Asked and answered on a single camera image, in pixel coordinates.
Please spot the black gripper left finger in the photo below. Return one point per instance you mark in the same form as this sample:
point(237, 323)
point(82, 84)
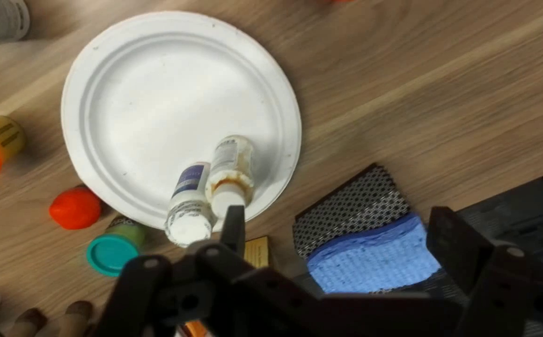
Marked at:
point(235, 228)

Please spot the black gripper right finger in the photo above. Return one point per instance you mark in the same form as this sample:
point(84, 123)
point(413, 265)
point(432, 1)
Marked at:
point(456, 246)

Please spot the small white bottle blue label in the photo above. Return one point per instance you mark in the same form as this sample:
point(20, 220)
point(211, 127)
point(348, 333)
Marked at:
point(189, 209)

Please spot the small white bottle cream label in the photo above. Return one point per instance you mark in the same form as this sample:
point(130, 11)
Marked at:
point(232, 170)

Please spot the small tub teal lid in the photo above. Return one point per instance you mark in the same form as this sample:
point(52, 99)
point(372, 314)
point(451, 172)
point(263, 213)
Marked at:
point(115, 248)

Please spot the white paper plate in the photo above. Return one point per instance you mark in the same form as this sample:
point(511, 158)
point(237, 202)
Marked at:
point(160, 106)

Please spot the open yellow cardboard box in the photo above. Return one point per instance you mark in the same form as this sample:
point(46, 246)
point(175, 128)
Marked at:
point(258, 252)

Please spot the blue box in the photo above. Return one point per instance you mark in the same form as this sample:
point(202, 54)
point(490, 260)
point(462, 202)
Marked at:
point(372, 260)

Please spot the brown moose plush toy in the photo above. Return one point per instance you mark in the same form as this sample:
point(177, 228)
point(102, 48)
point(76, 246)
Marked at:
point(76, 318)

